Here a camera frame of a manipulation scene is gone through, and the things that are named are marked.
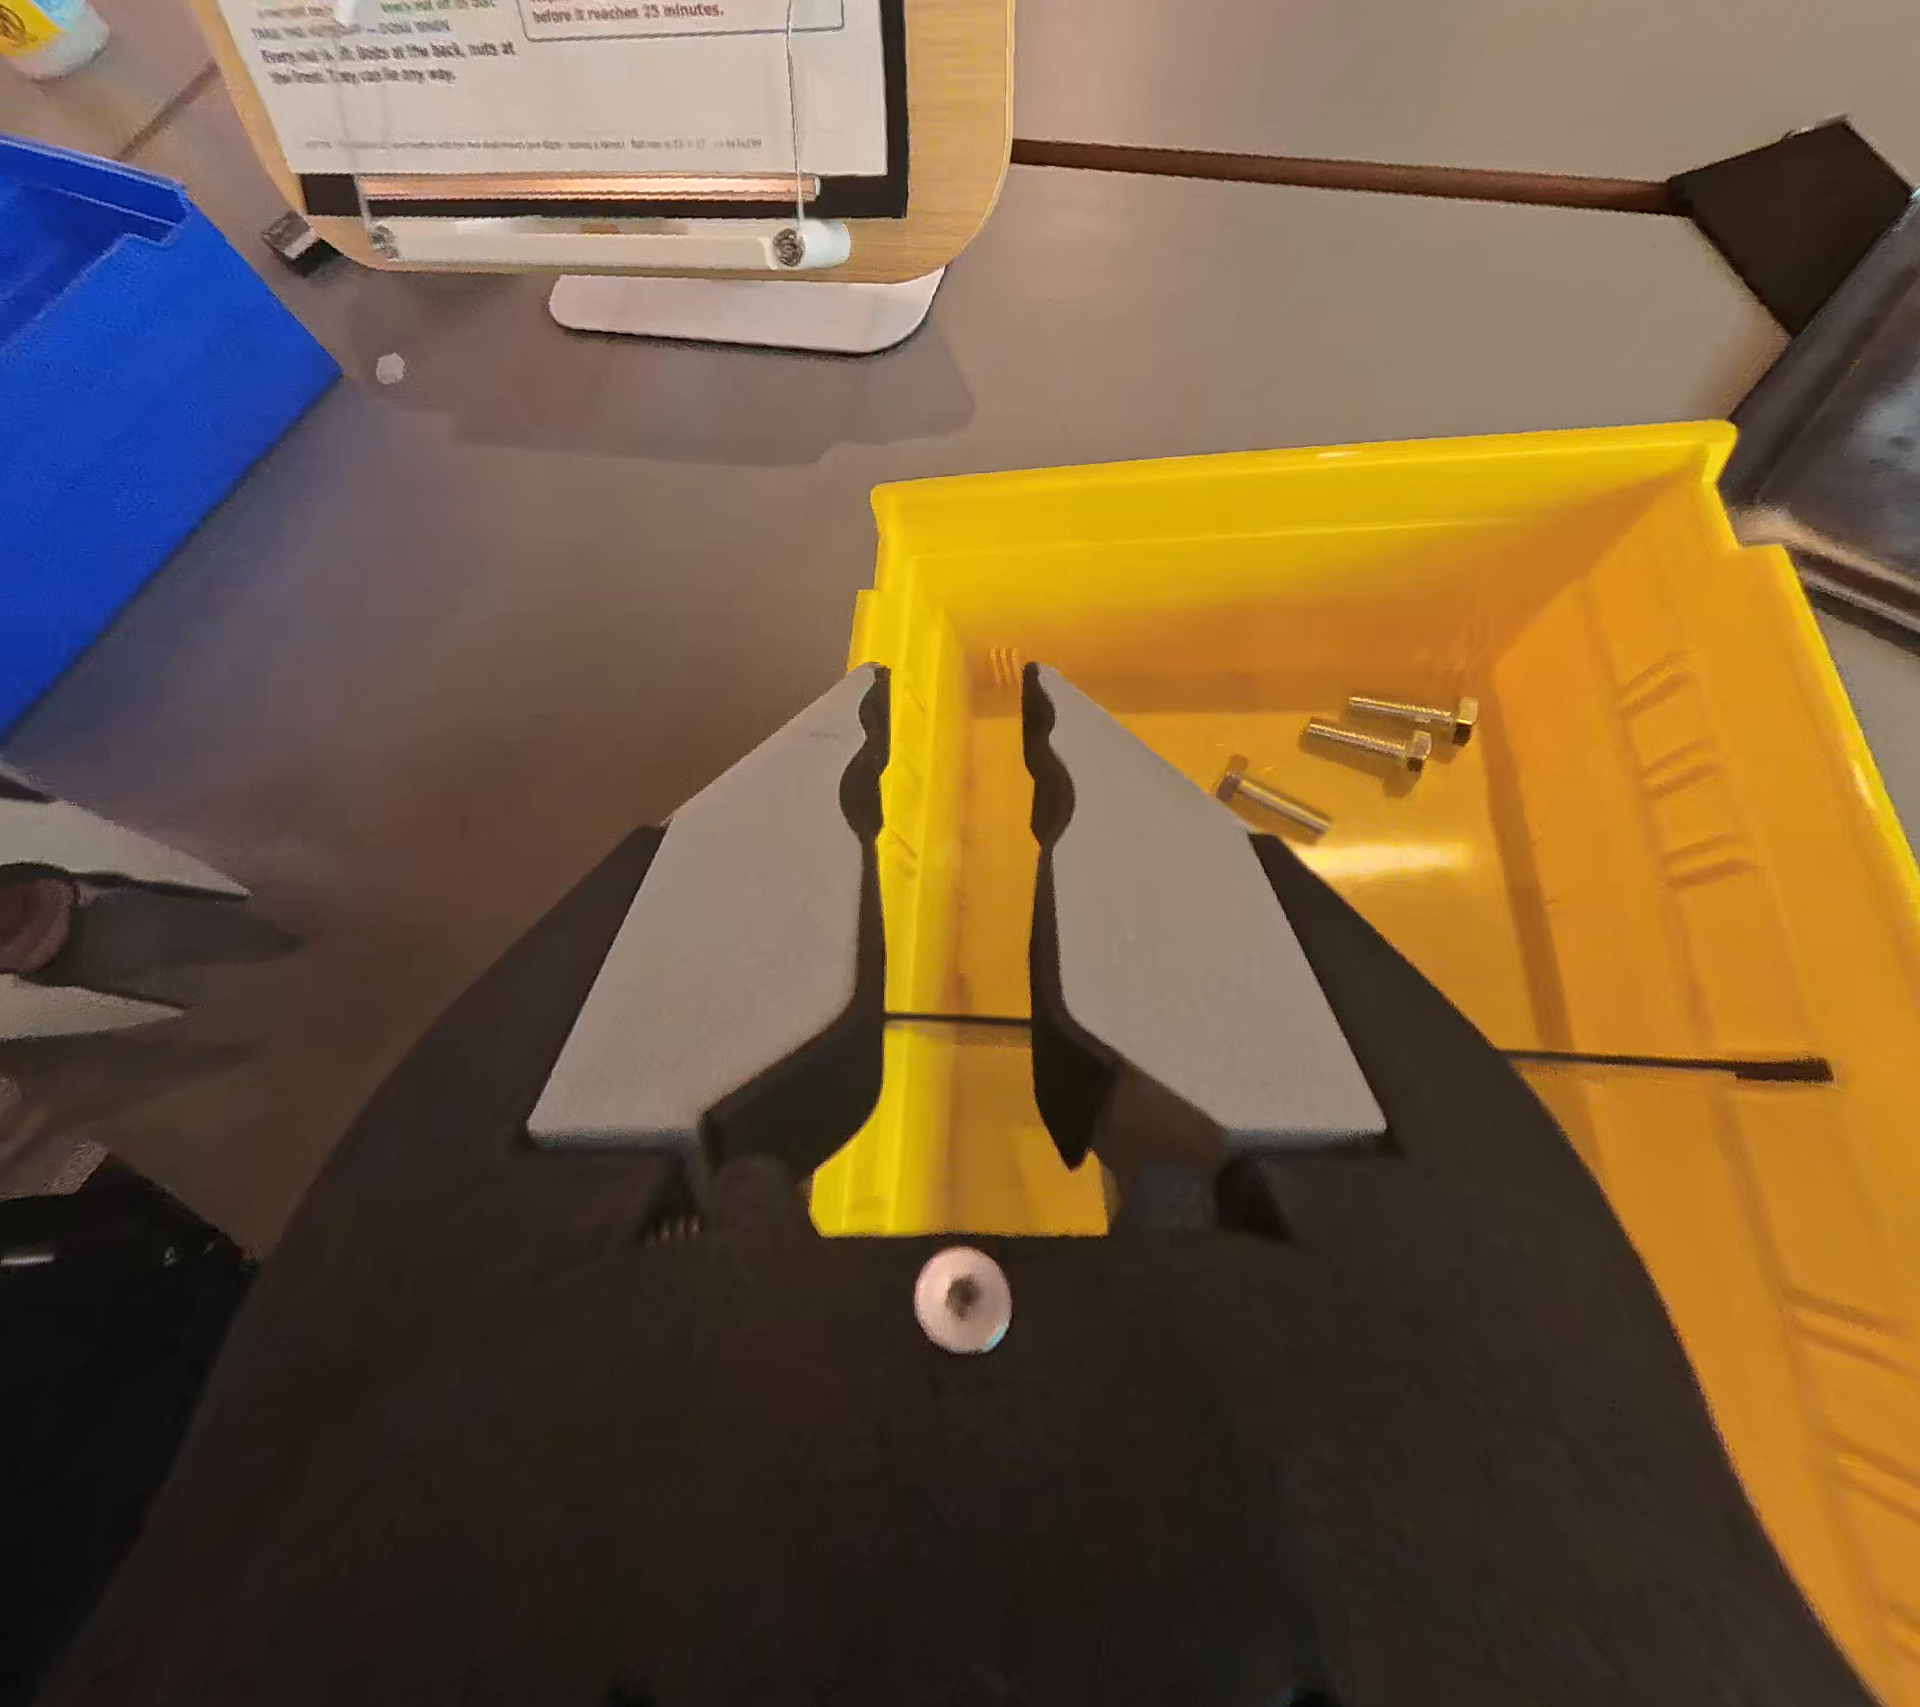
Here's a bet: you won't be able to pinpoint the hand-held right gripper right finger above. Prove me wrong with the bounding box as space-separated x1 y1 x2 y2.
1021 664 1390 1172

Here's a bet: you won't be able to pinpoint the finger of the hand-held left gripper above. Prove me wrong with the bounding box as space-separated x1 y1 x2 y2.
0 792 305 978
0 970 194 1046

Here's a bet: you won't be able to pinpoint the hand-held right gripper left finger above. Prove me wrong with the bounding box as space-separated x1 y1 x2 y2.
524 664 893 1180

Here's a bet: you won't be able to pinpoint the metal hex bolt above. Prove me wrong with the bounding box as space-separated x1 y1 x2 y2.
1211 758 1333 844
1302 718 1434 774
1344 692 1481 750

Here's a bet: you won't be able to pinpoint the yellow plastic bin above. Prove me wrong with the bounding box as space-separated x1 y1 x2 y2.
809 420 1920 1707

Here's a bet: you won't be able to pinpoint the person's dark pants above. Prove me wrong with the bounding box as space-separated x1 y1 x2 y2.
0 1160 260 1707

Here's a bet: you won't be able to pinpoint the blue plastic bin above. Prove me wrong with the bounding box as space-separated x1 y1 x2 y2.
0 136 344 742

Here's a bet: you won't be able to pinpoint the wooden book stand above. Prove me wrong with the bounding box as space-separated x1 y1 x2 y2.
91 0 1021 356

